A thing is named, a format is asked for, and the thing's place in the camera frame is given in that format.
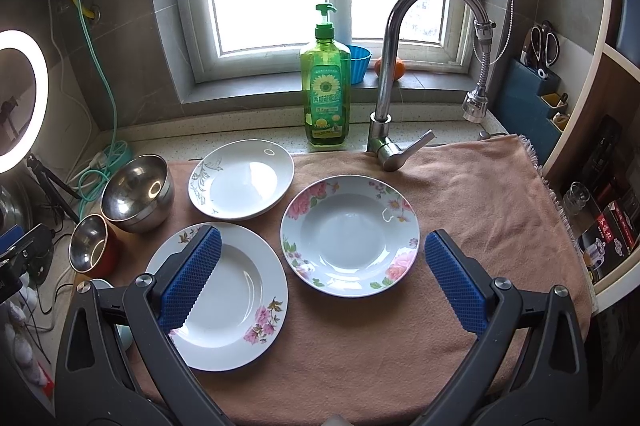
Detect red steel bowl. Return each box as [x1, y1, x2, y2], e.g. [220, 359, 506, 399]
[68, 214, 122, 278]

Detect plate with pink corner flowers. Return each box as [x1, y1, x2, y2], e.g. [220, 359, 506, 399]
[169, 222, 288, 372]

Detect large stainless steel bowl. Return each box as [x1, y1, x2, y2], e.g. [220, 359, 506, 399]
[101, 154, 175, 234]

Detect white plate with grey leaves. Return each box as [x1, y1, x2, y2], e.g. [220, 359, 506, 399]
[188, 139, 295, 221]

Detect plate with large pink roses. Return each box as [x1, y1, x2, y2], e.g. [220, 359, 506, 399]
[280, 175, 420, 298]

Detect chrome kitchen faucet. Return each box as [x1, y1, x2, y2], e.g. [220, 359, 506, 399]
[366, 0, 497, 173]

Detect pink towel mat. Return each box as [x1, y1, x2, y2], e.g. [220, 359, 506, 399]
[106, 132, 595, 426]

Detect drinking glass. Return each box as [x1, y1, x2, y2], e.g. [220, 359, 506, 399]
[562, 181, 591, 217]

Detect boxed kettle package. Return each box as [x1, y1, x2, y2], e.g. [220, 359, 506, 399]
[578, 201, 637, 284]

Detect wooden shelf unit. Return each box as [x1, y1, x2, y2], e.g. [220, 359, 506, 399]
[541, 0, 640, 315]

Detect black tripod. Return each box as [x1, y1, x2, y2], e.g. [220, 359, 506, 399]
[26, 153, 80, 224]

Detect blue knife block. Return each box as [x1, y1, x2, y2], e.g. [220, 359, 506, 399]
[494, 60, 568, 164]

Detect orange fruit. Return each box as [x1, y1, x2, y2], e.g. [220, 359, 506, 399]
[374, 56, 407, 83]

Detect blue silicone cup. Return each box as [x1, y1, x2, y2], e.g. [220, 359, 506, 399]
[348, 45, 371, 85]

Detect green dish soap bottle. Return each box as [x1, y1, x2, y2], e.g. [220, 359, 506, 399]
[300, 2, 352, 148]

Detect black cable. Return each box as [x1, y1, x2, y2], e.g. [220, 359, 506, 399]
[14, 224, 76, 367]

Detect teal power cable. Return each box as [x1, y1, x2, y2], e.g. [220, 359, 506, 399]
[71, 0, 132, 219]

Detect black handled scissors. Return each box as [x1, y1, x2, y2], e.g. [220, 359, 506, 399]
[520, 20, 560, 79]

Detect white ring light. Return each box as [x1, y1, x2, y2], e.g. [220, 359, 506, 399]
[1, 30, 49, 174]

